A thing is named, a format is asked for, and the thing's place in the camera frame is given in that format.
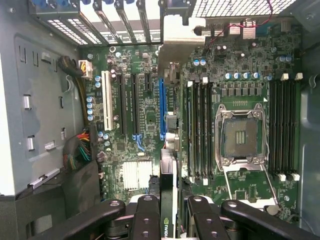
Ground long black expansion slot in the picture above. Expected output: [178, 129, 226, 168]
[130, 73, 141, 136]
[117, 73, 128, 136]

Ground green motherboard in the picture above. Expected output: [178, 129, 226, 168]
[79, 17, 303, 221]

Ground white power connector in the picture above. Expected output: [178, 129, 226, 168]
[77, 59, 93, 80]

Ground black RAM slot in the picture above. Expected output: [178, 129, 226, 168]
[289, 73, 303, 181]
[207, 81, 215, 183]
[275, 73, 290, 181]
[193, 81, 201, 182]
[268, 78, 277, 176]
[200, 76, 209, 186]
[283, 78, 292, 176]

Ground coloured wire bundle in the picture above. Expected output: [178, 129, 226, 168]
[62, 128, 92, 173]

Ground short black expansion slot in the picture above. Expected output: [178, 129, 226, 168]
[144, 73, 153, 91]

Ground coin battery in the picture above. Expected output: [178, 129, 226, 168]
[264, 204, 280, 216]

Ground CPU socket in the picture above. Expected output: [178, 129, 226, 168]
[214, 102, 270, 172]

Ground blue expansion slot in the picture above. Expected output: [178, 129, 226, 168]
[158, 77, 168, 141]

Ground black sleeved wire bundle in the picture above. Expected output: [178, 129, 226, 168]
[57, 56, 91, 126]

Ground black open PC case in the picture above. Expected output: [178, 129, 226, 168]
[0, 0, 320, 240]

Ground metal slot cover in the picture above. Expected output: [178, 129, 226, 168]
[136, 0, 153, 43]

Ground black air shroud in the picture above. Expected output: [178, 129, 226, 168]
[14, 159, 102, 240]

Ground metal socket cover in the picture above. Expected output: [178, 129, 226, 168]
[223, 162, 280, 208]

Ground silver chipset heatsink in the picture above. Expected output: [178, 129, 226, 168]
[122, 161, 154, 191]

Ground white expansion slot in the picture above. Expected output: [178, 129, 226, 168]
[101, 70, 114, 131]

